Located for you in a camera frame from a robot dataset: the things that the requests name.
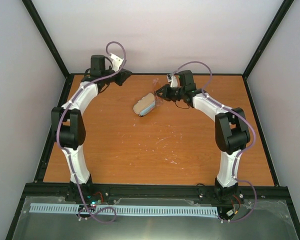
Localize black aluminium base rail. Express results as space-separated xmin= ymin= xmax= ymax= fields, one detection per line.
xmin=22 ymin=182 xmax=290 ymax=205

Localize orange tinted sunglasses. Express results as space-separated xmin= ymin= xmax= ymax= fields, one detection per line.
xmin=152 ymin=78 xmax=163 ymax=107

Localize light blue slotted cable duct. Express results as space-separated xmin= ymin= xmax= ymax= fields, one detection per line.
xmin=29 ymin=203 xmax=218 ymax=218

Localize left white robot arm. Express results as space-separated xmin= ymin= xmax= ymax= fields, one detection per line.
xmin=51 ymin=53 xmax=127 ymax=202

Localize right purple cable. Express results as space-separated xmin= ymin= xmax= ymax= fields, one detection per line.
xmin=170 ymin=61 xmax=257 ymax=224

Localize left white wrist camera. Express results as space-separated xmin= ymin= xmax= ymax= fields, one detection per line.
xmin=109 ymin=53 xmax=126 ymax=72

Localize brown striped glasses case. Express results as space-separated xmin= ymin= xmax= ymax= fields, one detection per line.
xmin=132 ymin=93 xmax=155 ymax=116

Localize light blue cleaning cloth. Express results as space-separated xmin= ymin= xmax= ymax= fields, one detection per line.
xmin=138 ymin=102 xmax=156 ymax=117

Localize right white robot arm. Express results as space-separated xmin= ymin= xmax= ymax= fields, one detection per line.
xmin=155 ymin=70 xmax=251 ymax=203

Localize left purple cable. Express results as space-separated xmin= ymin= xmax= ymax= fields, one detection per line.
xmin=55 ymin=41 xmax=128 ymax=224

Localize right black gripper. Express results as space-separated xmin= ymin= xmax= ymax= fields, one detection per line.
xmin=154 ymin=84 xmax=185 ymax=103

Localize purple cable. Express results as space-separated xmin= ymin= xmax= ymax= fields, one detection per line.
xmin=55 ymin=41 xmax=128 ymax=224
xmin=170 ymin=61 xmax=257 ymax=224

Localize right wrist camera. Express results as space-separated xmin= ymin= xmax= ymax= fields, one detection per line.
xmin=167 ymin=74 xmax=178 ymax=88

